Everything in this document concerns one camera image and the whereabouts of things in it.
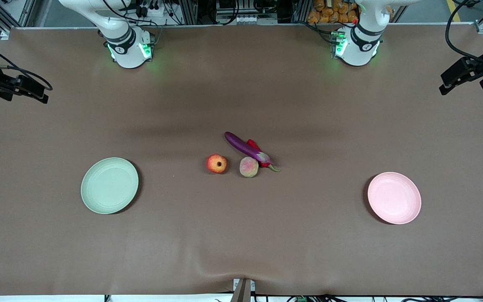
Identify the red yellow apple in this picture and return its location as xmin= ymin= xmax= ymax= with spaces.
xmin=206 ymin=154 xmax=228 ymax=174

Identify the red chili pepper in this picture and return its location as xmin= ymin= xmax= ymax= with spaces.
xmin=247 ymin=139 xmax=281 ymax=172

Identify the long purple eggplant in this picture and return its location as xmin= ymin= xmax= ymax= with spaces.
xmin=224 ymin=131 xmax=273 ymax=165

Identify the pink green peach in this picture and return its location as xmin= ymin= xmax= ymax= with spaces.
xmin=239 ymin=156 xmax=260 ymax=178

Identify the bag of orange fruits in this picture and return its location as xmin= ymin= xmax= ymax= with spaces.
xmin=307 ymin=0 xmax=359 ymax=24

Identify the light green round plate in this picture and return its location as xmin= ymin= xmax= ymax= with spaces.
xmin=80 ymin=157 xmax=140 ymax=215

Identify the white power strip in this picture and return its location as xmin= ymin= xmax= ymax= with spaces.
xmin=135 ymin=0 xmax=162 ymax=17

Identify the pink round plate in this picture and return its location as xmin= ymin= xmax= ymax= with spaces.
xmin=367 ymin=172 xmax=422 ymax=225

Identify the white electronics box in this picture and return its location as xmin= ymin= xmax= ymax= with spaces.
xmin=214 ymin=0 xmax=280 ymax=25

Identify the brown table cloth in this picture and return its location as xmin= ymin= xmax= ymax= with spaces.
xmin=0 ymin=23 xmax=483 ymax=296

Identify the metal table edge clamp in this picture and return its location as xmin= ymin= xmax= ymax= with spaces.
xmin=232 ymin=279 xmax=256 ymax=302

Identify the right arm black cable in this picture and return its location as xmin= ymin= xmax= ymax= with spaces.
xmin=0 ymin=37 xmax=53 ymax=91

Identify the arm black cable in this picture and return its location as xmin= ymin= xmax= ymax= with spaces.
xmin=0 ymin=37 xmax=53 ymax=91
xmin=446 ymin=0 xmax=483 ymax=70

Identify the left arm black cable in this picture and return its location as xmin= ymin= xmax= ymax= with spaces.
xmin=446 ymin=0 xmax=483 ymax=70

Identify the black floor cable bundle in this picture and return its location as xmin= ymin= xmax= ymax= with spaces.
xmin=254 ymin=294 xmax=483 ymax=302

